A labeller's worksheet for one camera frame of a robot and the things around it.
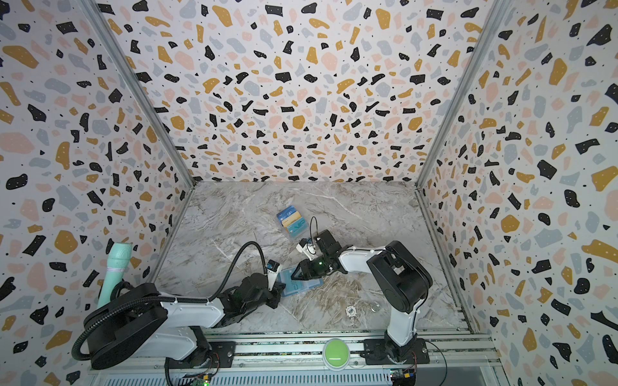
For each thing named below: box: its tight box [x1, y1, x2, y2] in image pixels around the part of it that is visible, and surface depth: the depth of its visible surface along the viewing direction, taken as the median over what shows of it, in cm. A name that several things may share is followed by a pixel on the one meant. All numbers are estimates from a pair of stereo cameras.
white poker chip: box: [345, 305, 357, 318], surface depth 85 cm
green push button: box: [321, 337, 351, 371], surface depth 74 cm
